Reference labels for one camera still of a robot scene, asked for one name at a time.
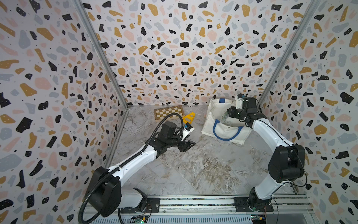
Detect white canvas bag blue handles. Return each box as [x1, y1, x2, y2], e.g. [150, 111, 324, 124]
[201, 98, 251, 145]

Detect clear compass case barcode label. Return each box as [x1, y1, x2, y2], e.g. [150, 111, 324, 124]
[222, 112, 229, 122]

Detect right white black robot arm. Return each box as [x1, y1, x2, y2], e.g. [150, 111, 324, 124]
[227, 94, 306, 211]

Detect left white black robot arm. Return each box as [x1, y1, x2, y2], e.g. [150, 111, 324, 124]
[78, 121, 195, 224]

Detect yellow plastic triangle stand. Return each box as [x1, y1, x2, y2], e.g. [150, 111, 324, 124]
[182, 113, 196, 124]

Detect wooden chessboard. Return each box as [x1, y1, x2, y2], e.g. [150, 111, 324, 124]
[154, 105, 185, 122]

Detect green circuit board left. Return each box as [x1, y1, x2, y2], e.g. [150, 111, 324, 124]
[129, 216, 148, 224]

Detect circuit board right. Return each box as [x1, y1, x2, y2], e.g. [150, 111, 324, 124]
[250, 215, 266, 224]

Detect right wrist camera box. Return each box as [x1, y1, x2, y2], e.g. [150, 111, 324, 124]
[235, 93, 255, 110]

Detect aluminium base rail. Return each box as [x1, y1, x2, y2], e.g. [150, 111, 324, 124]
[94, 195, 319, 224]

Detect black corrugated cable hose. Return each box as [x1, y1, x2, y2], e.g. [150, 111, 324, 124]
[78, 113, 184, 224]

